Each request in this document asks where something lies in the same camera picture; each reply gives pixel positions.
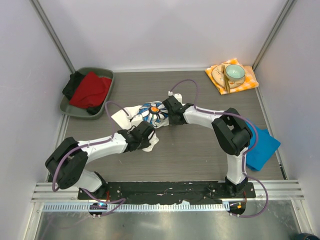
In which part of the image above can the white flower print t-shirt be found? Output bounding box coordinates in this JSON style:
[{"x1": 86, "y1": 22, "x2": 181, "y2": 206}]
[{"x1": 110, "y1": 100, "x2": 170, "y2": 153}]

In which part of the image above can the blue t-shirt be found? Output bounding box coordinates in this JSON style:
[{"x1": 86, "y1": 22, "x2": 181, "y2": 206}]
[{"x1": 246, "y1": 125, "x2": 281, "y2": 171}]

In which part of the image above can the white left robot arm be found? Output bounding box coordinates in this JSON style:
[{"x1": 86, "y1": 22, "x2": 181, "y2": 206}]
[{"x1": 45, "y1": 121, "x2": 155, "y2": 200}]

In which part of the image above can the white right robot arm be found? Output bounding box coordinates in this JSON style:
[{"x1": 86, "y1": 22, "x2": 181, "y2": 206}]
[{"x1": 163, "y1": 96, "x2": 253, "y2": 198}]

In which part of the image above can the beige decorated plate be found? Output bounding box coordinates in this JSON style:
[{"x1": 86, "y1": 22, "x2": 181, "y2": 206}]
[{"x1": 211, "y1": 63, "x2": 245, "y2": 89}]

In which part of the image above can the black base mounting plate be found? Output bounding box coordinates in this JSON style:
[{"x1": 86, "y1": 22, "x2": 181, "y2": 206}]
[{"x1": 77, "y1": 180, "x2": 257, "y2": 205}]

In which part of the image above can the gold cutlery piece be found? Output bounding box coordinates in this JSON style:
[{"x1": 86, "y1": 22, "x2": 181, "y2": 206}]
[{"x1": 221, "y1": 64, "x2": 231, "y2": 94}]

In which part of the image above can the red t-shirt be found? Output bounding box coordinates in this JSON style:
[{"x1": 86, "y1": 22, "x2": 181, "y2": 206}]
[{"x1": 69, "y1": 71, "x2": 112, "y2": 109}]

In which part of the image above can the light green bowl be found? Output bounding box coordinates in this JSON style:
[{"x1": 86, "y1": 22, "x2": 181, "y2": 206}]
[{"x1": 225, "y1": 64, "x2": 246, "y2": 82}]

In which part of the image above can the orange checkered cloth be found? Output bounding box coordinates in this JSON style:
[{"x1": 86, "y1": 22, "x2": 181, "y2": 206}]
[{"x1": 205, "y1": 58, "x2": 259, "y2": 95}]

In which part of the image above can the white slotted cable duct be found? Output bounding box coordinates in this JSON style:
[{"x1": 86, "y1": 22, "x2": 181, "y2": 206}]
[{"x1": 42, "y1": 201, "x2": 230, "y2": 213}]

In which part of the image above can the aluminium frame rail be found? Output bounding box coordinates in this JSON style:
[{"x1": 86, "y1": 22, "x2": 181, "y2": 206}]
[{"x1": 31, "y1": 179, "x2": 305, "y2": 202}]

